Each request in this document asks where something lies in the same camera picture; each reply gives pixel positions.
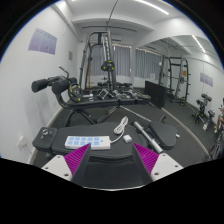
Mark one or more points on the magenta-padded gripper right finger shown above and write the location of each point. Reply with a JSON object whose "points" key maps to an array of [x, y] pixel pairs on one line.
{"points": [[163, 165]]}

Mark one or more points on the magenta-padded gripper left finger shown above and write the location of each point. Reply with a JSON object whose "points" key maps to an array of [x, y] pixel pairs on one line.
{"points": [[61, 166]]}

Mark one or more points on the black padded seat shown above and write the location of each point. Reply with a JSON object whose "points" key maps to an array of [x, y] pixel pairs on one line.
{"points": [[163, 133]]}

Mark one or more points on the white power strip blue sockets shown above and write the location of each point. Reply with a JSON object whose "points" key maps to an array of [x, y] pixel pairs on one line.
{"points": [[87, 142]]}

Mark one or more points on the bunch of keys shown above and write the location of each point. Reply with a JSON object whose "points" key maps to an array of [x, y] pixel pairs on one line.
{"points": [[46, 133]]}

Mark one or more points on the black flat padded bench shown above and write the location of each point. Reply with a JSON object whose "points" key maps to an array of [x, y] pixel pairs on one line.
{"points": [[100, 130]]}

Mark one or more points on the dumbbell rack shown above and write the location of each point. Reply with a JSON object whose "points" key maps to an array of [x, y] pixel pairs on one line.
{"points": [[203, 106]]}

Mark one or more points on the black box platform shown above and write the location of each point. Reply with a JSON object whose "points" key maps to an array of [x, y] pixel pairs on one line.
{"points": [[156, 94]]}

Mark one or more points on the black roller-pad workout bench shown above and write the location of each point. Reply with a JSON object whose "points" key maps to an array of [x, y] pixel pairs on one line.
{"points": [[100, 103]]}

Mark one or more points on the person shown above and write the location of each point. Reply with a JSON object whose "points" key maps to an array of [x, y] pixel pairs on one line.
{"points": [[220, 116]]}

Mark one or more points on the black yellow weight plate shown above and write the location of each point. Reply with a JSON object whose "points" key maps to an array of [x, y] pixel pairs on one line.
{"points": [[75, 92]]}

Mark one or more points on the black power rack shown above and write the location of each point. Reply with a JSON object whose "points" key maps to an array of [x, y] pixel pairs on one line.
{"points": [[181, 80]]}

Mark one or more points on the white paper sign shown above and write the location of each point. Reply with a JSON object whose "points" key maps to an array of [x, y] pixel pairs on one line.
{"points": [[152, 76]]}

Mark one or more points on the black weight plate on machine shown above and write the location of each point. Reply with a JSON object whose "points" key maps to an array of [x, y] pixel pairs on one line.
{"points": [[107, 65]]}

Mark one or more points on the grey window curtains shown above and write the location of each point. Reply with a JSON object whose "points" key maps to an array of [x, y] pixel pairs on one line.
{"points": [[121, 60]]}

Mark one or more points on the long ceiling light strip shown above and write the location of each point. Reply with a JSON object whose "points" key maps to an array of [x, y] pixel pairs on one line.
{"points": [[199, 44], [153, 6]]}

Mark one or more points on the white wall socket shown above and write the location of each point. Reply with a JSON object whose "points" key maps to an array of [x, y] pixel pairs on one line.
{"points": [[21, 142]]}

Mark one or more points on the small purple wall poster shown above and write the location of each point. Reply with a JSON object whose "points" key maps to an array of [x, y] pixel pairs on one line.
{"points": [[206, 79]]}

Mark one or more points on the small brown wall plaque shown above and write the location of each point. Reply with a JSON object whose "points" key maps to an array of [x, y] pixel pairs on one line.
{"points": [[70, 55]]}

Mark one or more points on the large purple wall poster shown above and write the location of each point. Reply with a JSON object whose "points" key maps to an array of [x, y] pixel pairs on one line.
{"points": [[42, 41]]}

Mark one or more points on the grey smith machine frame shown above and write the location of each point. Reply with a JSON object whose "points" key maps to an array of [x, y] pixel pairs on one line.
{"points": [[111, 46]]}

